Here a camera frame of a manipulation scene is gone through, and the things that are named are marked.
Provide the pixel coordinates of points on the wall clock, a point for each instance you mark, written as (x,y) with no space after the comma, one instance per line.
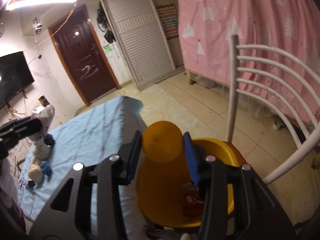
(2,30)

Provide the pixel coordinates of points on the red snack packet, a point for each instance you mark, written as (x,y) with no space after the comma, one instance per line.
(192,203)

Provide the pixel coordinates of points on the colourful wall chart poster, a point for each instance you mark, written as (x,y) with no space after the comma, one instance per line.
(168,16)

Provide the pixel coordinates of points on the yellow plastic bin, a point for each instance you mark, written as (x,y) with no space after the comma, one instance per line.
(162,189)

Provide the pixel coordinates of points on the light blue bed sheet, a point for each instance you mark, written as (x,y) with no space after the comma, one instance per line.
(88,138)

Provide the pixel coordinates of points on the black bags on hook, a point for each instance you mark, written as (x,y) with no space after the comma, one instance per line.
(104,26)

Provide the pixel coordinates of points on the black wall television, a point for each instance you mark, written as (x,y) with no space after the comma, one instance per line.
(15,76)

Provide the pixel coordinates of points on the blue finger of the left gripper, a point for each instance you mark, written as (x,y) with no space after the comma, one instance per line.
(26,127)

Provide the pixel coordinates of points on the blue knitted ball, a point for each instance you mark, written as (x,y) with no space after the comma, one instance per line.
(46,168)

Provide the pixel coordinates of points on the dark brown wooden door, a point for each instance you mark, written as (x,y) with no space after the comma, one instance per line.
(82,56)

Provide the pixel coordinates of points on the white gloved right hand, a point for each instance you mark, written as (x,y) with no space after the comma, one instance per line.
(185,236)

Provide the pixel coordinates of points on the pink tree-print curtain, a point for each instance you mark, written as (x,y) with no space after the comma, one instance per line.
(206,26)

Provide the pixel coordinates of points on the cream knitted sweater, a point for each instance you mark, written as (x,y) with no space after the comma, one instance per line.
(41,150)

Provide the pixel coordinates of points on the yellow plastic bowl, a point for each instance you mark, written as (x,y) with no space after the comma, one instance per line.
(162,142)

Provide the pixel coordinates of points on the white metal chair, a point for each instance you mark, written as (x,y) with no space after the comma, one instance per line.
(311,138)

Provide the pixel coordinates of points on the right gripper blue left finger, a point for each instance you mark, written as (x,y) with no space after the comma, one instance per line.
(134,153)

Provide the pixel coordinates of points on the white louvered wardrobe door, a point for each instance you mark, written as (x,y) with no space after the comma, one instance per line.
(141,38)

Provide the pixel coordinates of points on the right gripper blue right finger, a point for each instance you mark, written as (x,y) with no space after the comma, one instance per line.
(192,158)

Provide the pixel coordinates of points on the white security camera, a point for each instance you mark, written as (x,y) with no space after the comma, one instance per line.
(37,25)

